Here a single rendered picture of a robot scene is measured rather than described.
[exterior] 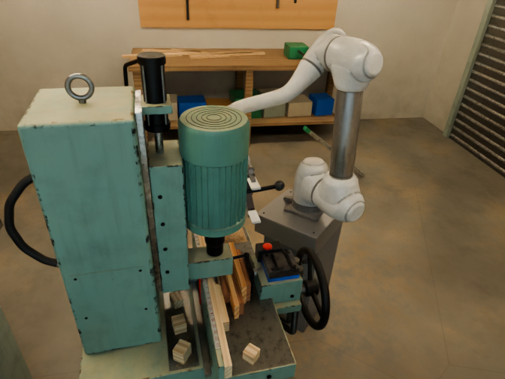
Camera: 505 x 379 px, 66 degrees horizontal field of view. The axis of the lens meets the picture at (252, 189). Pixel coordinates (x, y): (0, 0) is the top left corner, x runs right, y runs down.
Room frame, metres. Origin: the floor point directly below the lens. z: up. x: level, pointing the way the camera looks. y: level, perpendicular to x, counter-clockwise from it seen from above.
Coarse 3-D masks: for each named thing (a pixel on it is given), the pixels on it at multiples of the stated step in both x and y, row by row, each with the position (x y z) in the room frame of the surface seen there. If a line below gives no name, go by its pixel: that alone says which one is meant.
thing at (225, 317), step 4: (204, 240) 1.05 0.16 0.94; (216, 280) 0.89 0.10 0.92; (220, 284) 0.85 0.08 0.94; (220, 288) 0.83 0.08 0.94; (216, 292) 0.82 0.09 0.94; (220, 292) 0.82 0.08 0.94; (220, 296) 0.80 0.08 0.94; (220, 300) 0.79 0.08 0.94; (224, 300) 0.79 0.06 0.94; (220, 304) 0.77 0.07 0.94; (224, 304) 0.78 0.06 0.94; (220, 308) 0.76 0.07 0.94; (224, 308) 0.76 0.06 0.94; (224, 312) 0.75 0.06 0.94; (224, 316) 0.73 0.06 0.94; (224, 320) 0.72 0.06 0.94; (228, 320) 0.72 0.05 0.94; (224, 324) 0.71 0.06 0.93; (228, 324) 0.71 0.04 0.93; (224, 328) 0.71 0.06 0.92; (228, 328) 0.71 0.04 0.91
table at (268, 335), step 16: (192, 240) 1.10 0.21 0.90; (256, 304) 0.82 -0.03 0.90; (272, 304) 0.82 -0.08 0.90; (288, 304) 0.85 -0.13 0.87; (240, 320) 0.75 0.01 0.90; (256, 320) 0.75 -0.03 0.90; (272, 320) 0.76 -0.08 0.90; (208, 336) 0.73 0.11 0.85; (240, 336) 0.70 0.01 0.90; (256, 336) 0.70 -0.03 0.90; (272, 336) 0.70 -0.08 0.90; (240, 352) 0.65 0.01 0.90; (272, 352) 0.65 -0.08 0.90; (288, 352) 0.66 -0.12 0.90; (240, 368) 0.60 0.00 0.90; (256, 368) 0.60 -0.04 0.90; (272, 368) 0.61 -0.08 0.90; (288, 368) 0.62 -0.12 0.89
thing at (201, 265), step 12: (192, 252) 0.88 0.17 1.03; (204, 252) 0.89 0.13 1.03; (228, 252) 0.89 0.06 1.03; (192, 264) 0.84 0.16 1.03; (204, 264) 0.85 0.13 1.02; (216, 264) 0.86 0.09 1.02; (228, 264) 0.87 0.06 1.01; (192, 276) 0.84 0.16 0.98; (204, 276) 0.85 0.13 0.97; (216, 276) 0.86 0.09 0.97
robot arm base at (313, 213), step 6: (288, 198) 1.66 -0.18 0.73; (294, 204) 1.59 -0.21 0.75; (288, 210) 1.57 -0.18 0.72; (294, 210) 1.57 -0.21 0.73; (300, 210) 1.55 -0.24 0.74; (306, 210) 1.54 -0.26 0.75; (312, 210) 1.54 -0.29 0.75; (318, 210) 1.55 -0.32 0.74; (300, 216) 1.54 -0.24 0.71; (306, 216) 1.53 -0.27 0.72; (312, 216) 1.52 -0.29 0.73; (318, 216) 1.53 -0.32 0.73
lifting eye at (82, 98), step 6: (66, 78) 0.80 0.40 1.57; (72, 78) 0.80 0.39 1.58; (78, 78) 0.81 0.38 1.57; (84, 78) 0.81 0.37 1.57; (66, 84) 0.80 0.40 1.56; (90, 84) 0.81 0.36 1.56; (66, 90) 0.80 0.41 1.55; (90, 90) 0.81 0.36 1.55; (72, 96) 0.80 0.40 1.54; (78, 96) 0.81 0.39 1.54; (84, 96) 0.81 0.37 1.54; (90, 96) 0.81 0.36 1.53; (84, 102) 0.81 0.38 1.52
